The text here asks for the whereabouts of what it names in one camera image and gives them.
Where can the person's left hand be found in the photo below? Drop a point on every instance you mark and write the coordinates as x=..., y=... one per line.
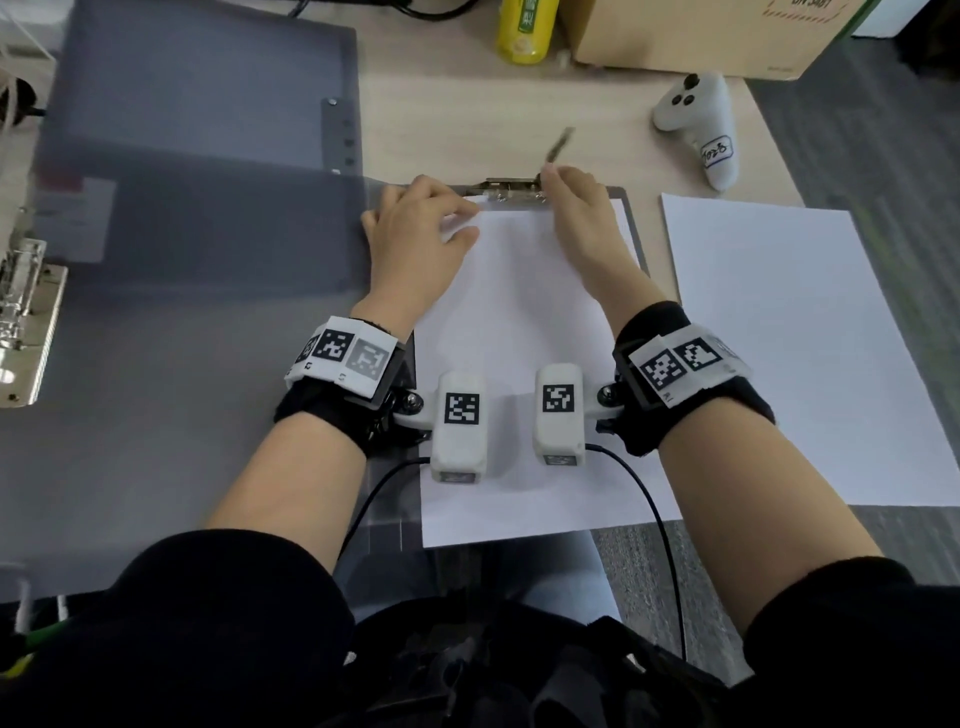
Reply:
x=412, y=255

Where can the person's right hand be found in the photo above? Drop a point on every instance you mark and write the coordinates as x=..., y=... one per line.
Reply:
x=592, y=232

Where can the white paper bundle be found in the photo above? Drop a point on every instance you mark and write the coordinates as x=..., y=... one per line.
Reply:
x=525, y=315

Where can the stack of white papers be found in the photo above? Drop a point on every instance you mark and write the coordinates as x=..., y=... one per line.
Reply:
x=810, y=337

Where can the gray translucent clip folder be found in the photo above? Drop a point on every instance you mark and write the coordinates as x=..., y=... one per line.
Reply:
x=150, y=412
x=202, y=75

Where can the person's right forearm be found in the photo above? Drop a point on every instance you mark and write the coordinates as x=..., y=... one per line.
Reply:
x=757, y=510

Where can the person's left forearm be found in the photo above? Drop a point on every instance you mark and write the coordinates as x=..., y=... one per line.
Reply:
x=292, y=487

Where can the person's right leg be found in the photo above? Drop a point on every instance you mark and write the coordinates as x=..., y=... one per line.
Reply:
x=570, y=577

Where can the person's black shirt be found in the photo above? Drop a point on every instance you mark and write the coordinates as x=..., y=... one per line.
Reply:
x=187, y=637

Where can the white game controller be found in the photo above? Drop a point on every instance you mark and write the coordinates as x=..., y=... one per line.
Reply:
x=697, y=112

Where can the yellow drink bottle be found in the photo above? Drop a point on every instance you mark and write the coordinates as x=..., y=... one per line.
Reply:
x=527, y=30

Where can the cardboard box black logo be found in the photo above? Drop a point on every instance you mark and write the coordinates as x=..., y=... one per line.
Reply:
x=712, y=37

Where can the white cabinet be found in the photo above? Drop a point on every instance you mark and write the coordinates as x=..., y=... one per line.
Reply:
x=889, y=16

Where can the black bag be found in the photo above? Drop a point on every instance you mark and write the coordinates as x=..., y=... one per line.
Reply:
x=930, y=34

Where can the black chest harness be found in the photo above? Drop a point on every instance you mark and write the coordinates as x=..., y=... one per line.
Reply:
x=487, y=667

